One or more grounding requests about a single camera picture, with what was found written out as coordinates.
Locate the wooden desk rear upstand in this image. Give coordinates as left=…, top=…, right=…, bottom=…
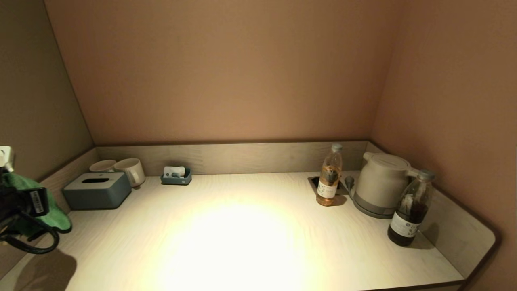
left=95, top=141, right=369, bottom=177

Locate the white electric kettle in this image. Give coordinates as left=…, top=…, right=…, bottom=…
left=355, top=152, right=420, bottom=209

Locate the looped black gripper cable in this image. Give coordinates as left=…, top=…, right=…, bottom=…
left=0, top=212, right=60, bottom=254

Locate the plastic bottle of light tea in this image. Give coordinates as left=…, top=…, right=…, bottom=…
left=316, top=143, right=343, bottom=207

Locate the plastic bottle of dark tea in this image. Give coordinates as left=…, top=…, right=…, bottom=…
left=387, top=169, right=435, bottom=247

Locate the rounded wooden desk side panel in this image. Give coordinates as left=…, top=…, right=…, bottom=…
left=366, top=141, right=501, bottom=279

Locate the green microfiber cloth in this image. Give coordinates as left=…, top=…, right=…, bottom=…
left=0, top=172, right=72, bottom=237

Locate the white ceramic mug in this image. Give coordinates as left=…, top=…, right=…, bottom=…
left=89, top=160, right=118, bottom=173
left=114, top=158, right=146, bottom=188

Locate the small blue sachet tray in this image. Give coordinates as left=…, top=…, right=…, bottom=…
left=161, top=167, right=192, bottom=186

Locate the recessed black socket box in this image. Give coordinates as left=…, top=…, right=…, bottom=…
left=308, top=176, right=349, bottom=196

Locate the blue-grey tissue box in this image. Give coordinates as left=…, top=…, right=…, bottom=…
left=62, top=172, right=132, bottom=210

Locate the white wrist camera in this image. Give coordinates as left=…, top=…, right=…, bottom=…
left=0, top=145, right=15, bottom=173

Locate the grey kettle base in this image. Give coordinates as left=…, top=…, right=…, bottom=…
left=352, top=197, right=398, bottom=219

